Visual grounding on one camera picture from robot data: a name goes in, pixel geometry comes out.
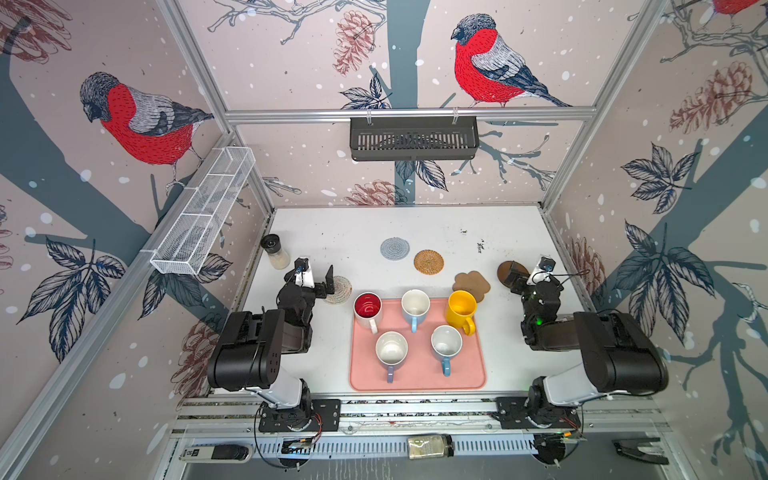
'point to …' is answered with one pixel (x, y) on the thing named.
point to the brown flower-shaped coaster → (472, 282)
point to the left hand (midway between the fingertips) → (320, 260)
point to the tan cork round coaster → (428, 262)
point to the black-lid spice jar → (279, 257)
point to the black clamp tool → (642, 449)
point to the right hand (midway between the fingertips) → (527, 263)
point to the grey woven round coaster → (395, 248)
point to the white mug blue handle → (446, 343)
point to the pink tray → (422, 370)
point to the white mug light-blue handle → (415, 305)
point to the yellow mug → (460, 311)
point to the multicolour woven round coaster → (342, 290)
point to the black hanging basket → (414, 138)
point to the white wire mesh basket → (186, 243)
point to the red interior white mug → (367, 309)
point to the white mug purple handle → (391, 350)
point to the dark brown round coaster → (505, 267)
